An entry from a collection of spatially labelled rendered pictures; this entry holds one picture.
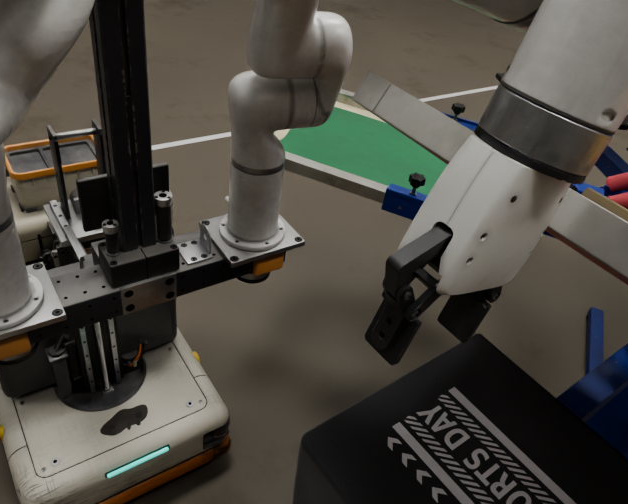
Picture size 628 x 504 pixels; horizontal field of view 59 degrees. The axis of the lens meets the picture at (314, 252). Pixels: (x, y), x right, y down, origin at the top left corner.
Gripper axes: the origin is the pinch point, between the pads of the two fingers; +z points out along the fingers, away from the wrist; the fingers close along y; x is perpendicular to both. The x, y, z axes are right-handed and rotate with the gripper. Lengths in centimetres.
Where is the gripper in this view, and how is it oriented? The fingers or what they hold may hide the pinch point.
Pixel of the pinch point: (423, 331)
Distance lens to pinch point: 43.7
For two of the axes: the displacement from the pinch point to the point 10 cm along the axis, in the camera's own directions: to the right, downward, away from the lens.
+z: -3.6, 8.2, 4.4
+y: -7.2, 0.5, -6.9
